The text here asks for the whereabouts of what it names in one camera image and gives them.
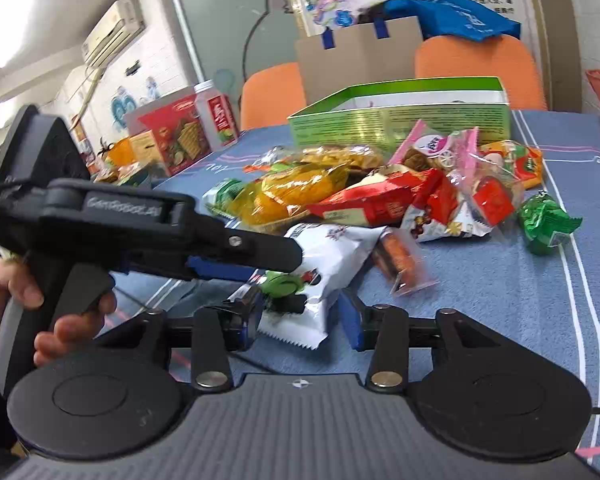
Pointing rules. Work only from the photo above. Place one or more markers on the frosted glass door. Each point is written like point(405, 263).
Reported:
point(224, 20)

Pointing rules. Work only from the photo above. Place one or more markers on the green candy packet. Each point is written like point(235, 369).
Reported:
point(545, 220)

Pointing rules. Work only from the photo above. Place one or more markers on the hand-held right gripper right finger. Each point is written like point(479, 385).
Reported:
point(351, 321)

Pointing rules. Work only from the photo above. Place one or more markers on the red and white snack packet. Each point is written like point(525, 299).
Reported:
point(440, 220)

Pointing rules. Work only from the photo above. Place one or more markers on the clear-wrapped orange snack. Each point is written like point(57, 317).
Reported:
point(400, 260)

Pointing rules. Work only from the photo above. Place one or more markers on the clear packet with red snack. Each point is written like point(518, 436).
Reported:
point(495, 200)

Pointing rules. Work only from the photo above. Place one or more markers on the red cracker box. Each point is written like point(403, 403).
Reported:
point(179, 135)

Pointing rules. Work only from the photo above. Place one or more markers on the person's left hand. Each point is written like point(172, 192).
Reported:
point(9, 280)

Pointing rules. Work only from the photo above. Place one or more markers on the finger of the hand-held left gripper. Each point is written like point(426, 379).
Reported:
point(260, 252)

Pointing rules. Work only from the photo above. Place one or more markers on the blue shopping bag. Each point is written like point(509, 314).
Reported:
point(455, 15)

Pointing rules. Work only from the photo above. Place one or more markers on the blue tablecloth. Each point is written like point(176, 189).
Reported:
point(480, 285)

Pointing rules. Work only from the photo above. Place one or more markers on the green snack packet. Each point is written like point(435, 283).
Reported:
point(219, 195)

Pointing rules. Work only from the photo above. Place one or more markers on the yellow snack packet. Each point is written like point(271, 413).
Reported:
point(290, 195)

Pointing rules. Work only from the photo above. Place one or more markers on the golden clear snack packet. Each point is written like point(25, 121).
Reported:
point(340, 156)

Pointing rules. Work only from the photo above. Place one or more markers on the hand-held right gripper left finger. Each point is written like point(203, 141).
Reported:
point(252, 322)

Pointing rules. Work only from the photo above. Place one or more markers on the blue flower wall decal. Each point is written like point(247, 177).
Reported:
point(124, 105)

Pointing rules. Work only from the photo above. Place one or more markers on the orange chair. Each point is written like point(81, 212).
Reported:
point(270, 95)
point(480, 67)

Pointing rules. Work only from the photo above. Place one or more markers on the small orange carton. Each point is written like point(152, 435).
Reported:
point(147, 152)

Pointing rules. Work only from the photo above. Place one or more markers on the white air conditioner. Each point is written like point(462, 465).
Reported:
point(112, 32)

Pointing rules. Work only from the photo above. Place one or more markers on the white bottle with red label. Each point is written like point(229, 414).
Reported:
point(217, 115)

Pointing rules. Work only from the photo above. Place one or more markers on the green cardboard box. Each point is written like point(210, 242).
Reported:
point(360, 122)

